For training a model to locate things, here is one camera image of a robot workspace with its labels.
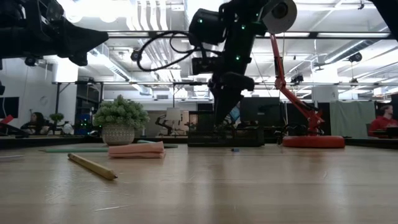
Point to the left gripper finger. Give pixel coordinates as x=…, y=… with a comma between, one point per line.
x=81, y=37

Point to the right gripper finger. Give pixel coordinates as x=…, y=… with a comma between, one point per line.
x=224, y=102

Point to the small blue office item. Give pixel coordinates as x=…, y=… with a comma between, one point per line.
x=235, y=150

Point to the pink sticky note pad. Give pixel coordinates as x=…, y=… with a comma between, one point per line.
x=136, y=151

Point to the yellow pencil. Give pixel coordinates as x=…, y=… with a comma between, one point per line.
x=93, y=167

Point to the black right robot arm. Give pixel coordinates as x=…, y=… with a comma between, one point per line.
x=241, y=40

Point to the black mesh desk organizer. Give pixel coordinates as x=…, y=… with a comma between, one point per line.
x=248, y=138

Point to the black ceiling spotlight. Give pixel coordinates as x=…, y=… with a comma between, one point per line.
x=30, y=60
x=134, y=55
x=355, y=57

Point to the black background monitor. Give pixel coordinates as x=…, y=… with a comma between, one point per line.
x=264, y=109

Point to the white lampshade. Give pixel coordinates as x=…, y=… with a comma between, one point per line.
x=173, y=114

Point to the black background shelf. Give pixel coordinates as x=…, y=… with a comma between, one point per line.
x=88, y=99

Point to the small green background plant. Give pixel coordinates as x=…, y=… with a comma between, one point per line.
x=56, y=117

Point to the person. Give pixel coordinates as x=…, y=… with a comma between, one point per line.
x=384, y=123
x=35, y=123

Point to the green potted succulent plant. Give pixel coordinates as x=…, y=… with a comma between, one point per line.
x=119, y=115

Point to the red desk lamp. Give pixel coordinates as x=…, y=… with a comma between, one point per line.
x=312, y=141

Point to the green partition curtain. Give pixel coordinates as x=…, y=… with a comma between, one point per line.
x=351, y=118

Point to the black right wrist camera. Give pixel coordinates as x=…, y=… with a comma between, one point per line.
x=203, y=66

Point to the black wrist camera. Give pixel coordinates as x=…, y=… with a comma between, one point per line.
x=203, y=66
x=51, y=9

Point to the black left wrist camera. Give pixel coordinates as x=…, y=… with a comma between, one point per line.
x=51, y=9

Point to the dark wall screen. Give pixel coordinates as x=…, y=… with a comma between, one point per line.
x=9, y=107

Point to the black aluminium table frame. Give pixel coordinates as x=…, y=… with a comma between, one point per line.
x=62, y=142

